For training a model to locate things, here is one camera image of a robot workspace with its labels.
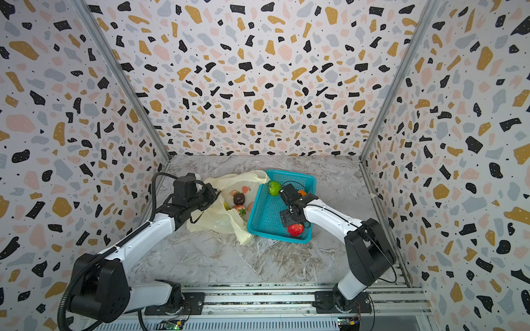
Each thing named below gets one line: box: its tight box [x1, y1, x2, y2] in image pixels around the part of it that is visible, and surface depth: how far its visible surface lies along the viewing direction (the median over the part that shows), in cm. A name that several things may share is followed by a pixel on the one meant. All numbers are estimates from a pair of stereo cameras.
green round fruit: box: [267, 180, 281, 196], surface depth 102 cm
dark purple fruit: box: [233, 192, 245, 206], surface depth 102 cm
